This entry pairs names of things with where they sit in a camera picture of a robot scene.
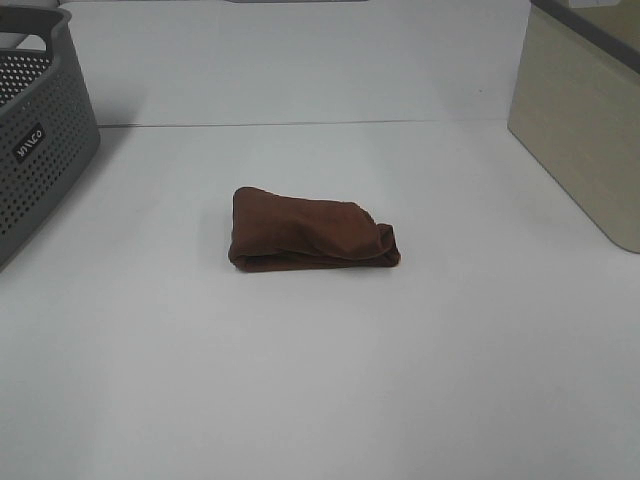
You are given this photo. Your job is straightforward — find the brown towel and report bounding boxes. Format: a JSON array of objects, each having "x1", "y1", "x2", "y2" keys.
[{"x1": 228, "y1": 187, "x2": 401, "y2": 273}]

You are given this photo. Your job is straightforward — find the beige storage box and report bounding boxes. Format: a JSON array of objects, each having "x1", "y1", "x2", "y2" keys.
[{"x1": 507, "y1": 1, "x2": 639, "y2": 253}]

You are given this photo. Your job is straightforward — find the grey perforated plastic basket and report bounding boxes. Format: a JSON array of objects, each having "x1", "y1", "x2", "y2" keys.
[{"x1": 1, "y1": 6, "x2": 101, "y2": 264}]

